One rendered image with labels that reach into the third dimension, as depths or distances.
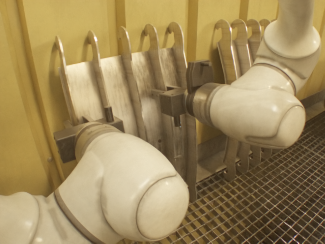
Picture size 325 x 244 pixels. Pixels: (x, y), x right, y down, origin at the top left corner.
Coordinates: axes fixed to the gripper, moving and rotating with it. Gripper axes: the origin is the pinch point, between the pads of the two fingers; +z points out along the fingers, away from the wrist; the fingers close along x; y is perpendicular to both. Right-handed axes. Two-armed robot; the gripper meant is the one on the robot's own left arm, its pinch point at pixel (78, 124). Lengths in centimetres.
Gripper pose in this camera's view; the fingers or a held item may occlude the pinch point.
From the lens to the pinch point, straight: 57.8
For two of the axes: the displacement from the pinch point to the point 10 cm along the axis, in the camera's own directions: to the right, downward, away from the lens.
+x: -8.4, 2.7, -4.6
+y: -1.2, -9.4, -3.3
